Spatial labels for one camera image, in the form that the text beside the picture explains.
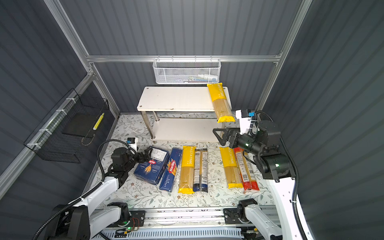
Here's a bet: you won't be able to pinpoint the dark blue spaghetti bag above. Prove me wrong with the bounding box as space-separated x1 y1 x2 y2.
193 149 208 193

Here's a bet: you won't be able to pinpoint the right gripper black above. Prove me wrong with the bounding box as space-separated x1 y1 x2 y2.
212 125 261 156

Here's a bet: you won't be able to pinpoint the floral patterned table mat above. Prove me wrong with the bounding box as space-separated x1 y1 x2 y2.
99 113 275 209

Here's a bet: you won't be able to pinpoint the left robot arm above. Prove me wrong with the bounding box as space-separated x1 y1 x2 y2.
33 147 153 240

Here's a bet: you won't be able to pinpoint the black wire basket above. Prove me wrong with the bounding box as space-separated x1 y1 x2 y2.
24 91 112 164

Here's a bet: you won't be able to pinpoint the tubes in white basket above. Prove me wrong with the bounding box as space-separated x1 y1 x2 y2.
177 74 219 84

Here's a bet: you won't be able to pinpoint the yellow Pastatime spaghetti bag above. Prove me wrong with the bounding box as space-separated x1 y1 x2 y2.
220 147 243 189
207 83 235 123

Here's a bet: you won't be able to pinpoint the white two-tier shelf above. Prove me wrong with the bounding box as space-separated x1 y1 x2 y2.
137 87 224 142

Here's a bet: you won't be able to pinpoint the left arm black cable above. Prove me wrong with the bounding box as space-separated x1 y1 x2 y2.
31 139 137 240

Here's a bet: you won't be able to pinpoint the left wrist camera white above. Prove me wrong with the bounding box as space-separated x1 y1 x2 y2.
127 137 138 151

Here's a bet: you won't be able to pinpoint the white wire mesh basket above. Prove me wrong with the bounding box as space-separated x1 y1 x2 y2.
153 60 222 85

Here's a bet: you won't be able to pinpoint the yellow marker in basket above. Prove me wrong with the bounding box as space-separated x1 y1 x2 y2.
93 113 105 131

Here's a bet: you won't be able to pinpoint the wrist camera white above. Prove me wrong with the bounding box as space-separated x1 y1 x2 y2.
236 110 255 135
127 137 138 151

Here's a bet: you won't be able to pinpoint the red spaghetti bag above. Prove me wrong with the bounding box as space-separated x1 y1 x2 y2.
234 148 260 191

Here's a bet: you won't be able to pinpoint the yellow spaghetti bag centre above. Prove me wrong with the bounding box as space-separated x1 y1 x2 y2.
179 146 196 194

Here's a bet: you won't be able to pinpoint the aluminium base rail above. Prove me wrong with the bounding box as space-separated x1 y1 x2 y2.
101 205 304 240

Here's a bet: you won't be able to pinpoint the aluminium frame profile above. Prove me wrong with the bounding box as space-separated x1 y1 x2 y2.
1 1 312 197

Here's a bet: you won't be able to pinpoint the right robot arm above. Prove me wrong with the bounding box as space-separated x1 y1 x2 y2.
213 120 314 240

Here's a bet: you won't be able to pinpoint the slim blue Barilla spaghetti box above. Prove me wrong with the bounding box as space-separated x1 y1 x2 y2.
159 148 183 192

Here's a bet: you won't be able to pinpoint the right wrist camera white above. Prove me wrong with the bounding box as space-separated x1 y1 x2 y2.
236 110 255 135

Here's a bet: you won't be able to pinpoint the large blue Barilla box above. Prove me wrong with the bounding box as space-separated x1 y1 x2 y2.
134 147 170 185

